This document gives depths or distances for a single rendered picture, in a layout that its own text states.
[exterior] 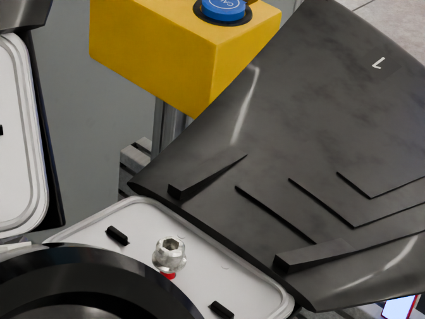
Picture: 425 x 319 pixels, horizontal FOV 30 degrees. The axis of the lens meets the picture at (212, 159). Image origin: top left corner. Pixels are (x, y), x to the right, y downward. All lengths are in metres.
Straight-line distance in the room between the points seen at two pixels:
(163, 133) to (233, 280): 0.54
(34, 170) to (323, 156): 0.19
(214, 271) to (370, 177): 0.11
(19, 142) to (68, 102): 1.13
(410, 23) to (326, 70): 2.76
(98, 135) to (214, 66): 0.80
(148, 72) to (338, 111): 0.35
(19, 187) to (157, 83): 0.51
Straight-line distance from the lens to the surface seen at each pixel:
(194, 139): 0.38
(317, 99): 0.44
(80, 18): 1.31
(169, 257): 0.30
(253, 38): 0.73
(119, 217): 0.34
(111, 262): 0.22
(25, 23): 0.26
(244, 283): 0.32
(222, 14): 0.72
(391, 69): 0.49
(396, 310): 0.75
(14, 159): 0.25
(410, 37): 3.11
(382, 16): 3.22
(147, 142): 0.91
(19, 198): 0.25
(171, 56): 0.73
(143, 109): 1.55
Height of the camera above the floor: 1.42
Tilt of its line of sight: 38 degrees down
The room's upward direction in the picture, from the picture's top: 8 degrees clockwise
